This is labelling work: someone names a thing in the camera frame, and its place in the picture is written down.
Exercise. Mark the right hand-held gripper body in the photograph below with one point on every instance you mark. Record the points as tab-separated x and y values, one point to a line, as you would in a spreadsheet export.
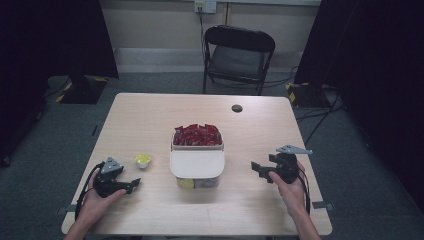
286	168

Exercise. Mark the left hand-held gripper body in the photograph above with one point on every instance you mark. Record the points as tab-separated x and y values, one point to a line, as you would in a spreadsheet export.
108	181

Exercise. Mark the yellow jelly cup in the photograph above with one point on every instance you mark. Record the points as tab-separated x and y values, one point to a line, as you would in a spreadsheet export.
143	160
185	183

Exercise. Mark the white box lid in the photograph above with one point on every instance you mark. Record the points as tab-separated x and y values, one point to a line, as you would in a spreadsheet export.
196	164

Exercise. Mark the clear plastic storage box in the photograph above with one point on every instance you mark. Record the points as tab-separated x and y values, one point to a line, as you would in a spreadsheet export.
197	181

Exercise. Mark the person's right hand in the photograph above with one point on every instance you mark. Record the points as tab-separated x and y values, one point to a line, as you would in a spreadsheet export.
291	195

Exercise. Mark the person's left hand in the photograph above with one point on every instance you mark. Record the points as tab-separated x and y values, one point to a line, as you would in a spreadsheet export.
95	208

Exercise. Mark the black tripod stand legs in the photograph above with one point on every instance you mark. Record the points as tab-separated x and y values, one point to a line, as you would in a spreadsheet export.
323	116

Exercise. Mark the pile of red snack packets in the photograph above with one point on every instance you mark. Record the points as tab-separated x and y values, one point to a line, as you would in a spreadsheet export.
197	135

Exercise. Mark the black stand base yellow tape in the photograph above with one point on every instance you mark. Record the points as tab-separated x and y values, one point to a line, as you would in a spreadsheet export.
305	95
83	91

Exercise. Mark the black folding chair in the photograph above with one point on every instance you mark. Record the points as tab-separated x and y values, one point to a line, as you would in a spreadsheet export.
238	56

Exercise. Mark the dark curtain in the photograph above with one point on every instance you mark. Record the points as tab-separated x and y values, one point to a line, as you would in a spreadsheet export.
376	66
50	50

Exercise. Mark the grey table edge bracket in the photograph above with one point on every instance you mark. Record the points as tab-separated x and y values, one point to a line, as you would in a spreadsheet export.
322	205
68	209

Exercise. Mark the thin wall pipe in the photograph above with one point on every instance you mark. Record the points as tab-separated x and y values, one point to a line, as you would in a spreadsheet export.
227	13

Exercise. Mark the white wall socket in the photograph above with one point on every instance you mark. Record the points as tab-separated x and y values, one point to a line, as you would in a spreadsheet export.
205	6

